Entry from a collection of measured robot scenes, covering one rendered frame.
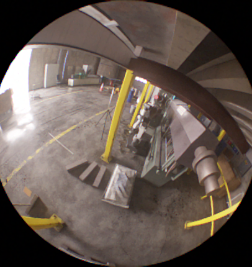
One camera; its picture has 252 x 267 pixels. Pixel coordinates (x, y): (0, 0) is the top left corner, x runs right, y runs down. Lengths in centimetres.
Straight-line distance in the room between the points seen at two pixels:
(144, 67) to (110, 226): 210
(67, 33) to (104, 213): 184
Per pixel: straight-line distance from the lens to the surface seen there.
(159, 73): 93
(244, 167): 539
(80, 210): 160
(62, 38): 45
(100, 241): 168
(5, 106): 581
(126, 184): 147
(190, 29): 37
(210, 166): 78
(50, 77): 891
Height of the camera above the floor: 158
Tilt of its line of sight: 35 degrees down
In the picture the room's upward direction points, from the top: 21 degrees clockwise
